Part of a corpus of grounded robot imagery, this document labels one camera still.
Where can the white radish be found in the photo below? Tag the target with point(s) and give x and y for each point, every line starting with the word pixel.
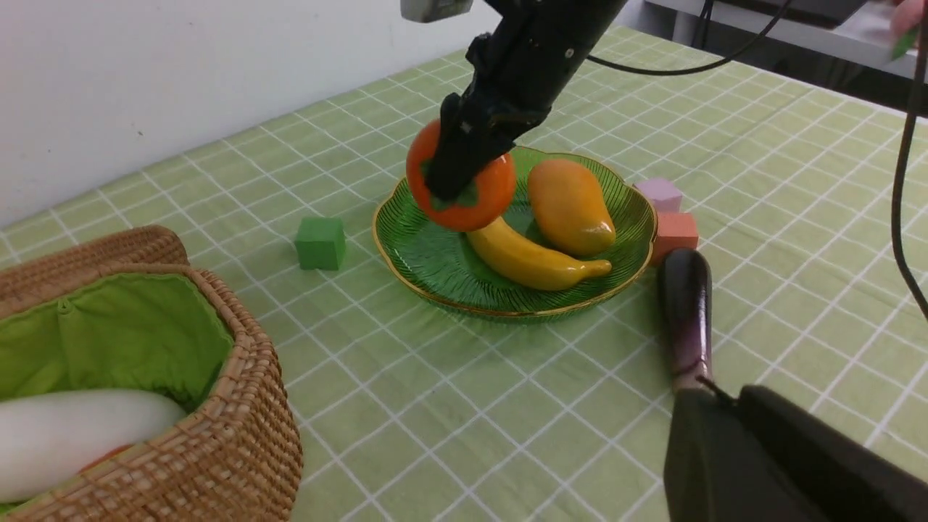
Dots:
pixel 46 439

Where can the pink foam cube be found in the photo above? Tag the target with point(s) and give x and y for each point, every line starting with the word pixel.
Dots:
pixel 663 194

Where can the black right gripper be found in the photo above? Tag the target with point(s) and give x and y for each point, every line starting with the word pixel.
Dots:
pixel 519 70

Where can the green glass leaf plate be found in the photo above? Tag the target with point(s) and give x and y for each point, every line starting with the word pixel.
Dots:
pixel 440 266

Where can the orange persimmon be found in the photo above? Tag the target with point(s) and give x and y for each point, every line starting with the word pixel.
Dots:
pixel 485 199

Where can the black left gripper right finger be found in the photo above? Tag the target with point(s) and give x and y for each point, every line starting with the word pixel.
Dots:
pixel 842 478

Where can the yellow orange mango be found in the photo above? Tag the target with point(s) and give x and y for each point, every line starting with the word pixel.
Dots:
pixel 569 207

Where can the checkered green tablecloth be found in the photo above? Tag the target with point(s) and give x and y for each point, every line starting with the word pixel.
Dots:
pixel 410 413

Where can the white side shelf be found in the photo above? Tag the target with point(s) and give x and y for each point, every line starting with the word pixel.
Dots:
pixel 865 39

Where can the red foam cube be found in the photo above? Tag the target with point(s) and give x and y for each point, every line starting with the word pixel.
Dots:
pixel 675 230

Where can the woven wicker basket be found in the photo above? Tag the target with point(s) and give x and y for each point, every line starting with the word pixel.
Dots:
pixel 175 331

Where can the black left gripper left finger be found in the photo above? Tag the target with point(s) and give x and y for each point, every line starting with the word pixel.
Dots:
pixel 715 470

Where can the yellow banana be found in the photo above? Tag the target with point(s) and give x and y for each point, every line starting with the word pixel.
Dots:
pixel 525 262

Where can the green foam cube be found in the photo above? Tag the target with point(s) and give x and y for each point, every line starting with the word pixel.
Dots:
pixel 320 243

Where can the purple eggplant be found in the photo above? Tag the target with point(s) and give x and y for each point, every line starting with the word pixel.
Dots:
pixel 685 292

